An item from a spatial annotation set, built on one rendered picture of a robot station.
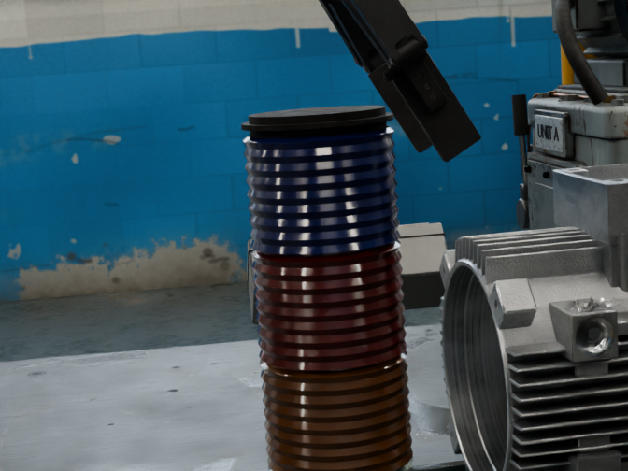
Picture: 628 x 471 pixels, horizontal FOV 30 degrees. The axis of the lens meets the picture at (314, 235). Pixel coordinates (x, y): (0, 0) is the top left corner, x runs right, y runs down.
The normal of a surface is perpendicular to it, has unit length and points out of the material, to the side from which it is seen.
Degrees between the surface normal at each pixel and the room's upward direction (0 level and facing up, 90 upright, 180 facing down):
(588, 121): 90
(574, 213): 90
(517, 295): 45
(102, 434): 0
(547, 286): 32
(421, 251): 52
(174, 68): 90
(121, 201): 90
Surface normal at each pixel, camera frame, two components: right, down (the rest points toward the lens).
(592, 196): -0.99, 0.09
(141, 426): -0.07, -0.98
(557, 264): 0.15, 0.11
